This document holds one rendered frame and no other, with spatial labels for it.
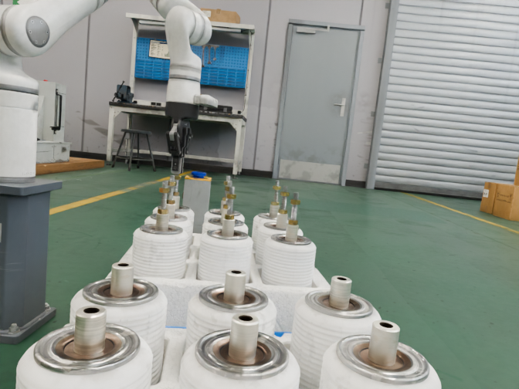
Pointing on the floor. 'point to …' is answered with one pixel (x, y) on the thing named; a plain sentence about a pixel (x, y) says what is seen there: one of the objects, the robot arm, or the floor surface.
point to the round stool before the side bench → (133, 147)
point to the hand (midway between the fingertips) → (177, 165)
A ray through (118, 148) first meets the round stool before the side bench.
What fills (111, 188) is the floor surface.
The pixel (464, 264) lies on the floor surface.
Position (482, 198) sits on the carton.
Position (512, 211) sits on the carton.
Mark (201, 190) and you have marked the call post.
